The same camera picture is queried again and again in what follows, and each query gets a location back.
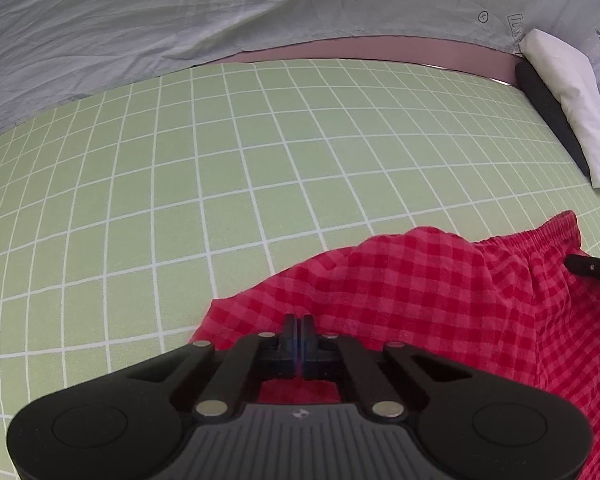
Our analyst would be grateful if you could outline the pink mattress edge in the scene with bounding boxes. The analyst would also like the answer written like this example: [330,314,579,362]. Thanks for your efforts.
[192,36,522,87]

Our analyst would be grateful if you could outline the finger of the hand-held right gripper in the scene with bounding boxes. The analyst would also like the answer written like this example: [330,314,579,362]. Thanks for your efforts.
[564,254,600,287]

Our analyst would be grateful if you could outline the red checked shorts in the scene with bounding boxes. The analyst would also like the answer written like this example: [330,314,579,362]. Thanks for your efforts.
[186,210,600,480]

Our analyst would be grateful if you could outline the black cushion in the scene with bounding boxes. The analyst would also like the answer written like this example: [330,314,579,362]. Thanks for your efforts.
[514,61,592,178]

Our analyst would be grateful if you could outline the white pillow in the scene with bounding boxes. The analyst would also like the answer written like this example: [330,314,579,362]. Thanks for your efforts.
[517,28,600,190]

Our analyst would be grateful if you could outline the green grid bed sheet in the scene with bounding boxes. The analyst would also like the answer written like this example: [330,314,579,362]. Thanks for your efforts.
[0,58,600,480]

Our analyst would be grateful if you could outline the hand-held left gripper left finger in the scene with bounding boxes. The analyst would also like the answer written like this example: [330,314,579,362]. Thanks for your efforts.
[111,314,301,420]

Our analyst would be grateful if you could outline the grey printed quilt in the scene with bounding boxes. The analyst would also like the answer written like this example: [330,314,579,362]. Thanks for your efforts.
[0,0,600,136]

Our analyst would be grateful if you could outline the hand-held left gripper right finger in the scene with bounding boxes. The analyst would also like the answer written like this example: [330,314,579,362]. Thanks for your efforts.
[300,314,487,420]

